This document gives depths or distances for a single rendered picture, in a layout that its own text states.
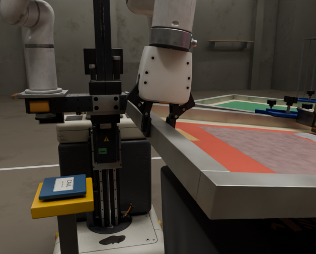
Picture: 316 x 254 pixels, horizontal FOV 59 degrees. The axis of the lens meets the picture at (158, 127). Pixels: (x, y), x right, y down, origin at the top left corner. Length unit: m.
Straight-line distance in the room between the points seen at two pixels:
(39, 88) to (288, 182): 0.88
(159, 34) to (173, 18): 0.03
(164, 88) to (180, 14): 0.13
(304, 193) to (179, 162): 0.15
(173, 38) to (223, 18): 11.19
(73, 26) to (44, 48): 9.61
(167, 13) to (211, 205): 0.34
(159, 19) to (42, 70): 0.62
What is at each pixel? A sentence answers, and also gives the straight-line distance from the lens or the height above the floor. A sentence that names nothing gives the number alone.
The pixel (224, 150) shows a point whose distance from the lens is 0.56.
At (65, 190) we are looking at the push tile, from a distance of 0.67.
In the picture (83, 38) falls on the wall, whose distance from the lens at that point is 10.61.
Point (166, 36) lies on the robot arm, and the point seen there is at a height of 1.29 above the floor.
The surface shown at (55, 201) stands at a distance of 0.67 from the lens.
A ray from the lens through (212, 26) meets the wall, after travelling 11.49.
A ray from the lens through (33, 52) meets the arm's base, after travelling 1.06.
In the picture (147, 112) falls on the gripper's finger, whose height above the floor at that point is 1.16.
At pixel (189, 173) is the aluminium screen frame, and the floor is 1.12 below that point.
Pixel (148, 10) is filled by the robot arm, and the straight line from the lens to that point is 0.60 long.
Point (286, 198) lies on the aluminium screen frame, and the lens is 0.34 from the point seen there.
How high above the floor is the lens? 1.26
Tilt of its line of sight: 14 degrees down
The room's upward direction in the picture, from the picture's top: straight up
